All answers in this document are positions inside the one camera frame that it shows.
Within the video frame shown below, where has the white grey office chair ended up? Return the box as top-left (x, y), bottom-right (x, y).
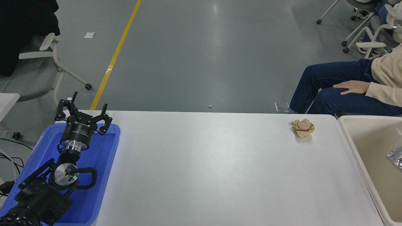
top-left (0, 33), bottom-right (92, 103)

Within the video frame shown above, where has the person's hand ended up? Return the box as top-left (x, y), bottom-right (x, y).
top-left (332, 80), bottom-right (372, 96)

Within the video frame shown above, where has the crumpled tan paper ball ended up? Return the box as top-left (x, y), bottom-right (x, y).
top-left (290, 118), bottom-right (315, 139)

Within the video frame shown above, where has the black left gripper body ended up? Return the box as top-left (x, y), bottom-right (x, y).
top-left (60, 115), bottom-right (96, 148)

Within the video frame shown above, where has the white cable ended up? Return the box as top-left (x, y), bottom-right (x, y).
top-left (0, 150), bottom-right (17, 184)

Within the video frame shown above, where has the blue plastic tray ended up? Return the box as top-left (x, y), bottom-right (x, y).
top-left (0, 123), bottom-right (121, 226)

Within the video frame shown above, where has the large pale plastic bin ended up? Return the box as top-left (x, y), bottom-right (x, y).
top-left (337, 115), bottom-right (402, 226)

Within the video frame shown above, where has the square metal floor plate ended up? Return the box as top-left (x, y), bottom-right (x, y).
top-left (274, 101), bottom-right (290, 113)

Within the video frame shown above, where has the silver foil plate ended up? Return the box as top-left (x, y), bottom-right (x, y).
top-left (386, 145), bottom-right (402, 172)

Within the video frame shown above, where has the small white side table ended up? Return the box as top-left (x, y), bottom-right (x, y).
top-left (0, 93), bottom-right (20, 135)

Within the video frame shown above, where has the black cable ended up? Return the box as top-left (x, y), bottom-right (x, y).
top-left (0, 138), bottom-right (34, 171)

